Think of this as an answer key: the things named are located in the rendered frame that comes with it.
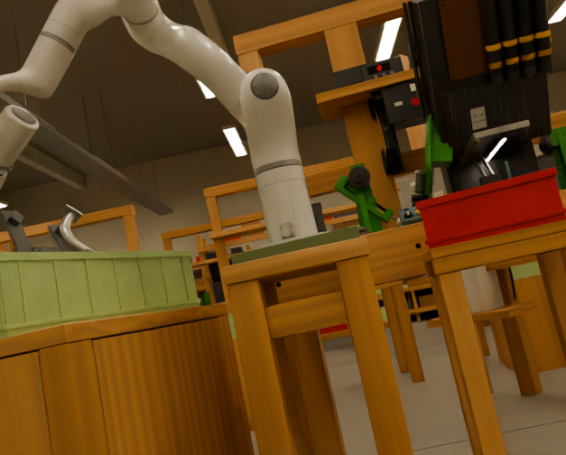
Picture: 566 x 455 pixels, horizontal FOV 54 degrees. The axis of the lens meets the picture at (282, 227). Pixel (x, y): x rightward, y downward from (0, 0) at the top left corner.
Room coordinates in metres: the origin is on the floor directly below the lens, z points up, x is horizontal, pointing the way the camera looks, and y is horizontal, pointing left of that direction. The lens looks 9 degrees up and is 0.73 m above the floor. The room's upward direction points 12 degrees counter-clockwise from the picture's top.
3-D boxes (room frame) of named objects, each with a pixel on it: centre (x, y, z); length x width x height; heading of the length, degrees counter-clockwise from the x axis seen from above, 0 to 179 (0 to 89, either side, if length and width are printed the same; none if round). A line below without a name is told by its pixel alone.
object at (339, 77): (2.16, -0.41, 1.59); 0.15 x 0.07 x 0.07; 81
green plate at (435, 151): (1.85, -0.58, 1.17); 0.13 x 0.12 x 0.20; 81
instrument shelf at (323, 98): (2.15, -0.70, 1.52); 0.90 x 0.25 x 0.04; 81
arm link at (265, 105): (1.30, -0.02, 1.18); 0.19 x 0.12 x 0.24; 5
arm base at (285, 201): (1.34, -0.02, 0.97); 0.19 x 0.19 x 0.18
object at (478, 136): (1.79, -0.72, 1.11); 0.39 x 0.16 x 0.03; 171
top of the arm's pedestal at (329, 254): (1.34, -0.02, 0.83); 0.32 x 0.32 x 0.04; 85
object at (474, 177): (2.02, -0.79, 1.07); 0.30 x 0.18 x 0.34; 81
